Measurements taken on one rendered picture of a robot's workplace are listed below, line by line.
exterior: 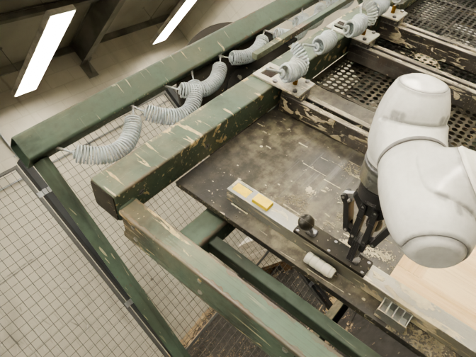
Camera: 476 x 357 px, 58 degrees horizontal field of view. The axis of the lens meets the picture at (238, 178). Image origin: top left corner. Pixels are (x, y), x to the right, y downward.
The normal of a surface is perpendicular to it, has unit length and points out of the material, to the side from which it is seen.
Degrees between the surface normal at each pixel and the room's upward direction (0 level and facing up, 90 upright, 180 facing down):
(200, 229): 54
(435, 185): 46
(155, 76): 90
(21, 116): 90
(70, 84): 90
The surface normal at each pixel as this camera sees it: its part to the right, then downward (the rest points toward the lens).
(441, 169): -0.46, -0.62
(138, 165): 0.04, -0.69
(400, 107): -0.72, 0.08
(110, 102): 0.48, -0.27
